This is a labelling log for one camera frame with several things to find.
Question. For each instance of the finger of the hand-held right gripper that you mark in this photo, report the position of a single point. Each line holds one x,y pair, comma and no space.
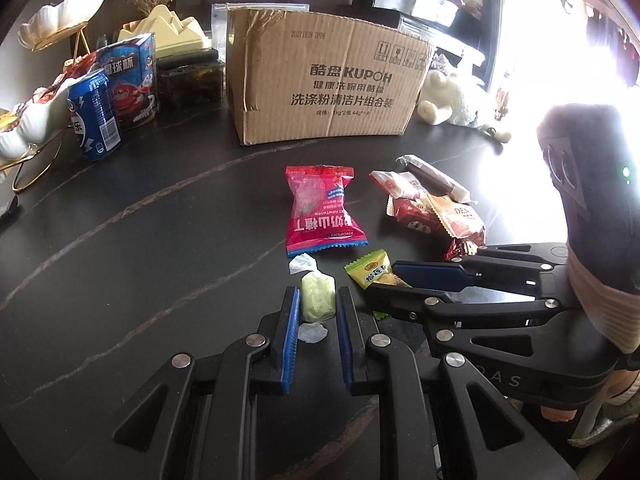
430,275
400,305

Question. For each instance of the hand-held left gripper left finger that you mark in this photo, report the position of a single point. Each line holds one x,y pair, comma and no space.
290,340

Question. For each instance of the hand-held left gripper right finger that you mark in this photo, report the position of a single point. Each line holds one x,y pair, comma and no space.
345,340

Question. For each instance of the yellow-green candy packet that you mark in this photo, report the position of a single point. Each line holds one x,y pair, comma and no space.
370,272

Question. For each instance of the green candy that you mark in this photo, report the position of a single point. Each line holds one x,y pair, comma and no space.
316,296

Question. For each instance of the dark red snack packet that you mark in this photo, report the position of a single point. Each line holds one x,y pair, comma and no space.
410,217

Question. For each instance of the orange snack packet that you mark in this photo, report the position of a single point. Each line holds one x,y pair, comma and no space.
457,220

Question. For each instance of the brown bar packet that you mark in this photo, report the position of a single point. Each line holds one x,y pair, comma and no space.
432,176

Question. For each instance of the pink snack packet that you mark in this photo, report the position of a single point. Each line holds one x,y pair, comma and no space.
320,210

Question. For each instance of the cardboard box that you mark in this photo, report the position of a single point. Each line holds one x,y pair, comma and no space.
325,85

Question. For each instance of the person's right hand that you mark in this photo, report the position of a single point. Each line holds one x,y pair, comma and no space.
557,412

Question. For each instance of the white plush toy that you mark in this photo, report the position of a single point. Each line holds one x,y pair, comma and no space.
450,95

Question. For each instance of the dark clear-lidded container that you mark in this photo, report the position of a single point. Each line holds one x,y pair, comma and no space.
190,82

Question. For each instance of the blue soda can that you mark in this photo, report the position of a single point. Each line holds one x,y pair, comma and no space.
95,117

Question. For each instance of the blue and red snack tub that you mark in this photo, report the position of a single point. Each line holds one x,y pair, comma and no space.
127,80

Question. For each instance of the black remote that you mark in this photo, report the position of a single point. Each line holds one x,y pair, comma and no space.
7,208

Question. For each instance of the clear plastic bag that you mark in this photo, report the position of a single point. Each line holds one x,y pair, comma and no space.
219,20

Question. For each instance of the yellow mountain-shaped tissue box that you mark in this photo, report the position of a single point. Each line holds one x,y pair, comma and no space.
170,30

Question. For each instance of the pile of assorted snack packets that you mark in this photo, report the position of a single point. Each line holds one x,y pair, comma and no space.
75,72

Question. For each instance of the dried flowers in vase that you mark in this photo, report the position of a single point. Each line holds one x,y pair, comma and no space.
152,0

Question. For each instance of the white shell two-tier stand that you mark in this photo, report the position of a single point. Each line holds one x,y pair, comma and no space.
60,15

